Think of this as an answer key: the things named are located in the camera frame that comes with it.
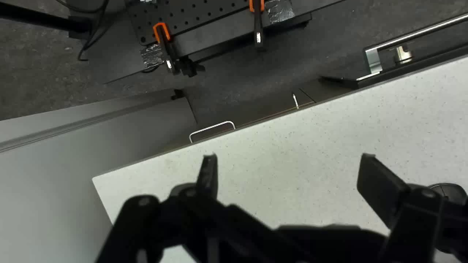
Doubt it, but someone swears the orange handled bar clamp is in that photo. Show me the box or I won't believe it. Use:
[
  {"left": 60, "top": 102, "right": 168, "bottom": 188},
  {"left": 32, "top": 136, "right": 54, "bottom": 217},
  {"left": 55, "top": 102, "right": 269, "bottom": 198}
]
[
  {"left": 247, "top": 0, "right": 269, "bottom": 49},
  {"left": 140, "top": 20, "right": 206, "bottom": 79}
]

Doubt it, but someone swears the cream oven knob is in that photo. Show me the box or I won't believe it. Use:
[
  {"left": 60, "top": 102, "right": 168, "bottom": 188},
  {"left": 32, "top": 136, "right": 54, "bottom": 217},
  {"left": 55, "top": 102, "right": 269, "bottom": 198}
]
[{"left": 395, "top": 44, "right": 414, "bottom": 64}]

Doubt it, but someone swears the thin black cable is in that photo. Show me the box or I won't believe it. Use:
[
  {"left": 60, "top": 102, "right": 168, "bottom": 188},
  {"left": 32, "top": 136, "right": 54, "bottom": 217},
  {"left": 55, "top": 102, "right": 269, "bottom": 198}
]
[{"left": 57, "top": 0, "right": 112, "bottom": 63}]

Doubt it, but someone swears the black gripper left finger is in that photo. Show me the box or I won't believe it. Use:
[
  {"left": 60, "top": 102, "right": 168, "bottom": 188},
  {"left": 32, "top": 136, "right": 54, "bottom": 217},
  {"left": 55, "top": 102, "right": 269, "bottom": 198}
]
[{"left": 96, "top": 153, "right": 231, "bottom": 263}]

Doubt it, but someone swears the silver drawer handle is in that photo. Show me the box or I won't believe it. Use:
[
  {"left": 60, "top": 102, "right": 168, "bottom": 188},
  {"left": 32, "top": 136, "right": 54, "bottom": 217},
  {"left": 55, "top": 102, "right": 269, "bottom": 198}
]
[{"left": 187, "top": 119, "right": 238, "bottom": 144}]

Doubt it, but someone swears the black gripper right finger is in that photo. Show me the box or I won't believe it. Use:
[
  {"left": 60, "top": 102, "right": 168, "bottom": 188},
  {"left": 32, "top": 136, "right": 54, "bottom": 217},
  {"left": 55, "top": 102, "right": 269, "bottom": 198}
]
[{"left": 355, "top": 152, "right": 468, "bottom": 263}]

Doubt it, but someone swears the black tripod leg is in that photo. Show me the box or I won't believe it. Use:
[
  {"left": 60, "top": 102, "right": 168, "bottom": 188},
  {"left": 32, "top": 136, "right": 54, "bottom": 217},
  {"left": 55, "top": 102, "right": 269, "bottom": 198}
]
[{"left": 0, "top": 0, "right": 95, "bottom": 39}]

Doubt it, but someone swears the silver oven handle bar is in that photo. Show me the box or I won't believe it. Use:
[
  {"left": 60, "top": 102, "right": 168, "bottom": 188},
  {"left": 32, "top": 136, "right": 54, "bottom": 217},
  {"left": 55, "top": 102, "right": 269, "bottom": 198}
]
[{"left": 362, "top": 13, "right": 468, "bottom": 82}]

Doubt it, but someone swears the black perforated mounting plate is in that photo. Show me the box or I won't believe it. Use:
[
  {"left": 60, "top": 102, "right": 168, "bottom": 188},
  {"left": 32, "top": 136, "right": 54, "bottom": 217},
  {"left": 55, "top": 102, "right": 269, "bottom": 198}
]
[{"left": 127, "top": 0, "right": 313, "bottom": 67}]

